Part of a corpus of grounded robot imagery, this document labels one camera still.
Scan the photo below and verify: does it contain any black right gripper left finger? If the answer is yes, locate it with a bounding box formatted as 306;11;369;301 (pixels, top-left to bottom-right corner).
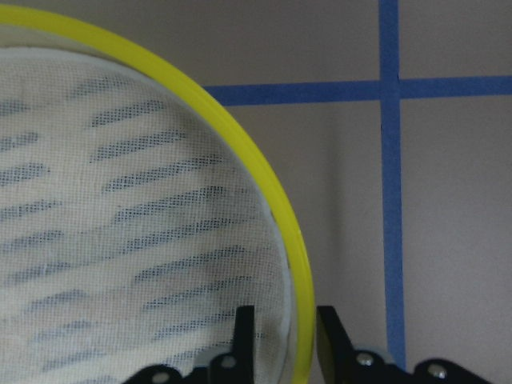
208;306;255;384

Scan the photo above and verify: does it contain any yellow steamer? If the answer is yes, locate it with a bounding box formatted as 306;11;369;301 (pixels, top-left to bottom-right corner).
1;5;314;383

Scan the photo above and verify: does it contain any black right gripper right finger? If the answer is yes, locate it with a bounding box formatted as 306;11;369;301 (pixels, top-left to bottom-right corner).
316;306;396;383

